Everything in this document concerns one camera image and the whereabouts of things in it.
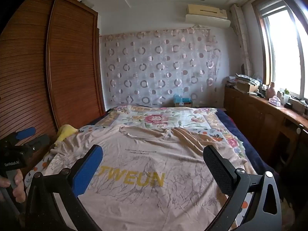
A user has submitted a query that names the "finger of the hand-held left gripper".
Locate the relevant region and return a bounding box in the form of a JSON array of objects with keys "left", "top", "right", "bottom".
[
  {"left": 16, "top": 127, "right": 36, "bottom": 141},
  {"left": 24, "top": 135, "right": 50, "bottom": 150}
]

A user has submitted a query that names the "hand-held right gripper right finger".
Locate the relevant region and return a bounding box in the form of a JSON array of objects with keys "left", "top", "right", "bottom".
[{"left": 203, "top": 145, "right": 282, "bottom": 231}]

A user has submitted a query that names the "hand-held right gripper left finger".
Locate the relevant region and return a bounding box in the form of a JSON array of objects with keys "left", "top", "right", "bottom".
[{"left": 24, "top": 145, "right": 104, "bottom": 231}]

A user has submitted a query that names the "beige t-shirt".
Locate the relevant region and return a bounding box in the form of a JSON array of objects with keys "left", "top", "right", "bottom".
[{"left": 44, "top": 125, "right": 255, "bottom": 231}]

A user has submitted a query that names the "person's left hand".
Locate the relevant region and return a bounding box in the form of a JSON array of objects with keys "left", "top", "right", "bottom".
[{"left": 0, "top": 170, "right": 26, "bottom": 204}]

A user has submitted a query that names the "orange fruit print bed sheet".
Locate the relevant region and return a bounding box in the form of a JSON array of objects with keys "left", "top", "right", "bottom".
[{"left": 24, "top": 125, "right": 255, "bottom": 222}]

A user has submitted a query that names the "yellow plush toy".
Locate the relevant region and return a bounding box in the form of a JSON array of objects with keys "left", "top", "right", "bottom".
[{"left": 56, "top": 124, "right": 79, "bottom": 142}]

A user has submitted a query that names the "navy blue blanket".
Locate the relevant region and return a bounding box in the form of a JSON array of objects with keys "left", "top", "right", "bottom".
[{"left": 217, "top": 108, "right": 277, "bottom": 174}]

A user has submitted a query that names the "wooden side cabinet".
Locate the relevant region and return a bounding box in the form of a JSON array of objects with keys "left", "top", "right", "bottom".
[{"left": 224, "top": 84, "right": 308, "bottom": 198}]

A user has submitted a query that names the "wooden wardrobe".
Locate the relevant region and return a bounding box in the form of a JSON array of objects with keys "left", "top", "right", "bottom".
[{"left": 0, "top": 0, "right": 106, "bottom": 150}]

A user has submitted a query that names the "blue box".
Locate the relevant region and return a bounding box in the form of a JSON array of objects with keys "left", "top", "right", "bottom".
[{"left": 173, "top": 94, "right": 193, "bottom": 107}]

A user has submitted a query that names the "floral quilt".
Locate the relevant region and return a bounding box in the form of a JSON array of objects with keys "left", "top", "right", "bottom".
[{"left": 95, "top": 105, "right": 248, "bottom": 159}]

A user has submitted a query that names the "pile of papers and boxes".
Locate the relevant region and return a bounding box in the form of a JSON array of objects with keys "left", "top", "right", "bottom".
[{"left": 226, "top": 73, "right": 263, "bottom": 94}]

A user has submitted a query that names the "pink bottle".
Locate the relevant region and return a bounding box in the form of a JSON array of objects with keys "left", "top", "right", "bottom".
[{"left": 267, "top": 82, "right": 277, "bottom": 99}]

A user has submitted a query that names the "circle patterned curtain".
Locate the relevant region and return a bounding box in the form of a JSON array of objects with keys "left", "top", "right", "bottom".
[{"left": 102, "top": 26, "right": 223, "bottom": 109}]

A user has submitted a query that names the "patterned window curtain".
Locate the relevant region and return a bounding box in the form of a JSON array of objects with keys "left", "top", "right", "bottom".
[{"left": 230, "top": 3, "right": 253, "bottom": 75}]

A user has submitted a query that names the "window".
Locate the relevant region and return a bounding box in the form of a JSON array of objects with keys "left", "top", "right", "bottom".
[{"left": 255, "top": 0, "right": 308, "bottom": 101}]

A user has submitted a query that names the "wall air conditioner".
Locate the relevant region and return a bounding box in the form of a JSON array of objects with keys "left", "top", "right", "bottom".
[{"left": 185, "top": 4, "right": 231, "bottom": 28}]

